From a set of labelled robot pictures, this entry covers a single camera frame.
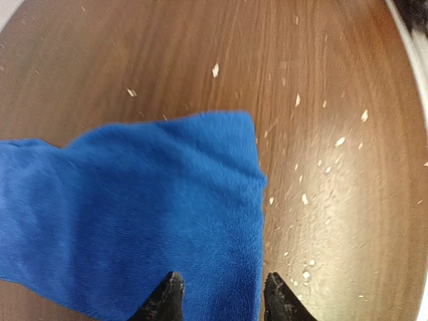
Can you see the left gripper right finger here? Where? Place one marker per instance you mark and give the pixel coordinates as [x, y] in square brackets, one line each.
[281, 304]

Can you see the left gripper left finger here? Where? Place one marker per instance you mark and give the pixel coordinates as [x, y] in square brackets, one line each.
[165, 303]

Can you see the blue towel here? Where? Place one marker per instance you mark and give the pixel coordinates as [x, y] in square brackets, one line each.
[96, 225]

